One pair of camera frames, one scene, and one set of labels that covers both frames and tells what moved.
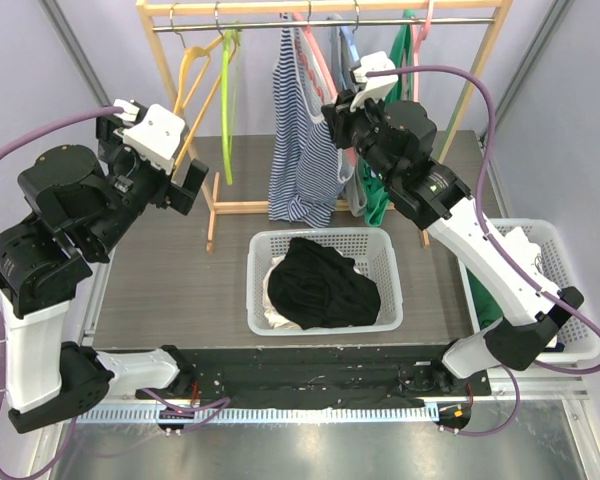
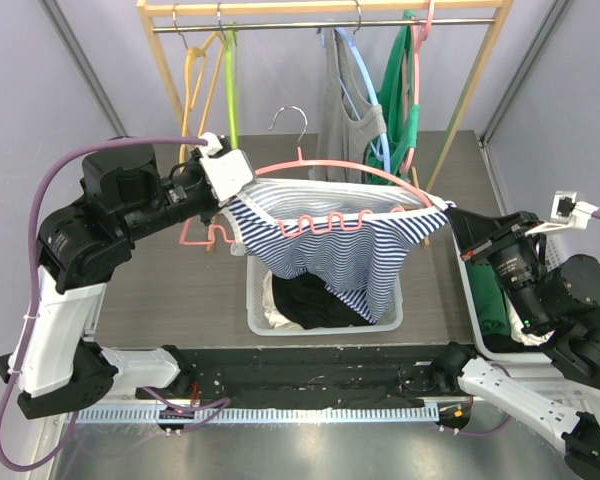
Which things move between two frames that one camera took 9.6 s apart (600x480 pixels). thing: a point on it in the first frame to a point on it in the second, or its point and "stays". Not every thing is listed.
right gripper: x=337 y=122 to x=483 y=242
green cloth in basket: x=488 y=310 stays
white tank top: x=276 y=317 stays
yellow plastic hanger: x=187 y=53 to x=192 y=59
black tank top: x=314 y=286 stays
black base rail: x=315 y=378 stays
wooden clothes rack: x=461 y=124 stays
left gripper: x=179 y=196 to x=206 y=215
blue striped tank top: x=304 y=166 to x=353 y=240
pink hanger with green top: x=420 y=32 stays
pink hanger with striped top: x=320 y=54 to x=300 y=161
